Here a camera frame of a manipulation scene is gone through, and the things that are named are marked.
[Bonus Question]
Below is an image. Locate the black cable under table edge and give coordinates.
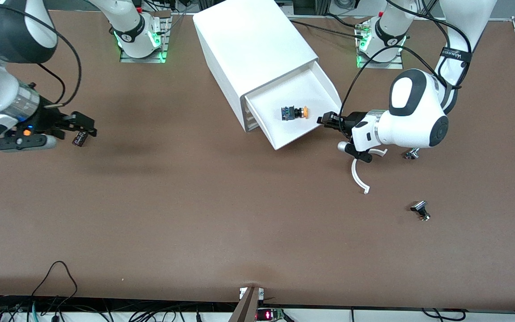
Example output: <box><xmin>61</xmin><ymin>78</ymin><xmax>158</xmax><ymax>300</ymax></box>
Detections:
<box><xmin>420</xmin><ymin>308</ymin><xmax>469</xmax><ymax>322</ymax></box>

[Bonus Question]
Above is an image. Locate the white drawer cabinet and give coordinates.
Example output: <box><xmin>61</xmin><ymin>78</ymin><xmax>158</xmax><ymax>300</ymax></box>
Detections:
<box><xmin>193</xmin><ymin>0</ymin><xmax>320</xmax><ymax>134</ymax></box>

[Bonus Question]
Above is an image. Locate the black cable behind cabinet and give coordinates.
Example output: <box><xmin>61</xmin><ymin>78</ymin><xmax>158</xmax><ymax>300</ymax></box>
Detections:
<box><xmin>290</xmin><ymin>18</ymin><xmax>366</xmax><ymax>38</ymax></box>

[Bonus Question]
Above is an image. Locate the black flat-head push button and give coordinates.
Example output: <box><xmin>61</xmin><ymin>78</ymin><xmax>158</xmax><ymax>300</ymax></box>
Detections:
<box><xmin>410</xmin><ymin>200</ymin><xmax>431</xmax><ymax>222</ymax></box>

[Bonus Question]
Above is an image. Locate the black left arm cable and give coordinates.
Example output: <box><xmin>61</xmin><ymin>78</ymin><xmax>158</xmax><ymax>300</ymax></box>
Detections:
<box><xmin>338</xmin><ymin>0</ymin><xmax>473</xmax><ymax>118</ymax></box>

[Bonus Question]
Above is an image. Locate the device with red display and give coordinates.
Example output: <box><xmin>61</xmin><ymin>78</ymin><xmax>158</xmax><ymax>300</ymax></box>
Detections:
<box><xmin>257</xmin><ymin>308</ymin><xmax>286</xmax><ymax>322</ymax></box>

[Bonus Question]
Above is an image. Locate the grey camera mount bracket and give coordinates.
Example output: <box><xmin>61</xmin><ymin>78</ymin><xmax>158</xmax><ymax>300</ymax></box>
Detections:
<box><xmin>228</xmin><ymin>286</ymin><xmax>265</xmax><ymax>322</ymax></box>

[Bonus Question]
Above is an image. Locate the orange mushroom push button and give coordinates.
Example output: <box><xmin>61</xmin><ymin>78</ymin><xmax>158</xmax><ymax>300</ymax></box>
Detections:
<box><xmin>280</xmin><ymin>105</ymin><xmax>310</xmax><ymax>122</ymax></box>

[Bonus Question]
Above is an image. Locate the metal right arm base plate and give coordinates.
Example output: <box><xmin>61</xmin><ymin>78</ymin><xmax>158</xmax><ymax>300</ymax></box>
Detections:
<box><xmin>119</xmin><ymin>11</ymin><xmax>170</xmax><ymax>64</ymax></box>

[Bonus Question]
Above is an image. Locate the white curved plastic ring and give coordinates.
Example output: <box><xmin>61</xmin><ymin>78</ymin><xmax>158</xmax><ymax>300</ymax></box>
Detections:
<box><xmin>351</xmin><ymin>149</ymin><xmax>389</xmax><ymax>195</ymax></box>

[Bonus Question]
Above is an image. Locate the black looped cable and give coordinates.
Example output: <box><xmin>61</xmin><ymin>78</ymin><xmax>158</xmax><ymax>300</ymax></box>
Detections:
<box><xmin>31</xmin><ymin>260</ymin><xmax>79</xmax><ymax>314</ymax></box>

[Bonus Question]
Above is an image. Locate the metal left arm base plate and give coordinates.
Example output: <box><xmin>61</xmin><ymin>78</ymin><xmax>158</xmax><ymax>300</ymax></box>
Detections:
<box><xmin>356</xmin><ymin>25</ymin><xmax>404</xmax><ymax>70</ymax></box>

